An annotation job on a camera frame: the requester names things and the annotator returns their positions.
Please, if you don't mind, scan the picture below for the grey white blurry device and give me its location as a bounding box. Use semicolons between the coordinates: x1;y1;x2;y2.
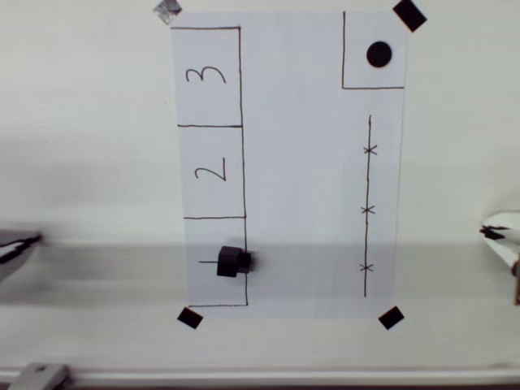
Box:
0;228;44;285

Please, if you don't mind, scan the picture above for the white paper sheet with drawn boxes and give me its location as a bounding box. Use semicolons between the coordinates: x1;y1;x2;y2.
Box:
170;11;410;320

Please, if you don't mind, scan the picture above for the grey metal clamp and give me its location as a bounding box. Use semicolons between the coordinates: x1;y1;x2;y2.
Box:
11;362;72;390

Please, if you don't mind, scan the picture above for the grey tape piece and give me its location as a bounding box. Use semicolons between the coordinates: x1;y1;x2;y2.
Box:
153;0;183;27

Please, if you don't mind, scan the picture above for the black cube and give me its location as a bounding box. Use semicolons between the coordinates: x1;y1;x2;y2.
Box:
215;244;254;280

